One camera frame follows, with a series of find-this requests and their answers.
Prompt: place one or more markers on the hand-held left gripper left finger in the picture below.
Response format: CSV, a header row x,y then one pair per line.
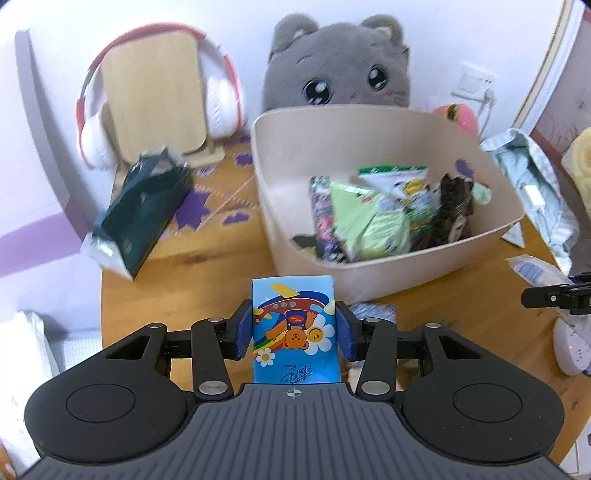
x,y
243,330

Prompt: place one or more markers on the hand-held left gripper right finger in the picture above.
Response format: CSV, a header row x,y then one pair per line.
x,y
347,334

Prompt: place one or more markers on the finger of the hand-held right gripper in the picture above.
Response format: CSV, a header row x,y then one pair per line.
x,y
554,295

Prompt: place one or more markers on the white blue wipe packet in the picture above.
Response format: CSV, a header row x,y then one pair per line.
x,y
535,272

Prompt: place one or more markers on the blue cartoon tissue pack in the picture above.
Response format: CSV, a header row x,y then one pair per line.
x,y
295,332

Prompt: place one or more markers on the light green snack packet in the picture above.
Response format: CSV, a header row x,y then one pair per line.
x,y
374,226

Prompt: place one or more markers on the dark star print packet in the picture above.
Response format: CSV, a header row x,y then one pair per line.
x,y
323,217

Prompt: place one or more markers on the white green snack bag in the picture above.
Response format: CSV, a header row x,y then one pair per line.
x,y
411,189

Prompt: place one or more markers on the beige plastic basket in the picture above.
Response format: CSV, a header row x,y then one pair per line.
x,y
323,152

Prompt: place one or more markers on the blue white patterned packet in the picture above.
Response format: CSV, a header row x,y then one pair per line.
x,y
376,311

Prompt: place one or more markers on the white round device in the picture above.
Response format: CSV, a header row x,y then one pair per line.
x,y
572,341

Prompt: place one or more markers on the wooden desk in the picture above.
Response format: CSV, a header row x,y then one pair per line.
x,y
194,295

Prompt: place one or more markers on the crumpled silver-green bag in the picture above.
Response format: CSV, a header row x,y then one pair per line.
x,y
540,194

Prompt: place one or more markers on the yellow cloth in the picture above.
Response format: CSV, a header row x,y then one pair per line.
x,y
579,159

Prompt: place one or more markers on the dark green tissue pack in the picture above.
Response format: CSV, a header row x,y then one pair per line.
x,y
138,217

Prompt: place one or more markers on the pink burger toy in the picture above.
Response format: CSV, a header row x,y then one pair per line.
x,y
461,117

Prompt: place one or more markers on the white pillow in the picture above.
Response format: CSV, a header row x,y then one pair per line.
x,y
27,369

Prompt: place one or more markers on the red white headphones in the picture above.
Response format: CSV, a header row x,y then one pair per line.
x,y
224,101

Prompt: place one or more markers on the wooden headphone stand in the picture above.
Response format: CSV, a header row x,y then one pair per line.
x,y
152,92

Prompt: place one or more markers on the grey cat plush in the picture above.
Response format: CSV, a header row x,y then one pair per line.
x,y
337,60

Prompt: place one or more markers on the white wall socket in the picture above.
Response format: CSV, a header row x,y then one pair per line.
x,y
471,81

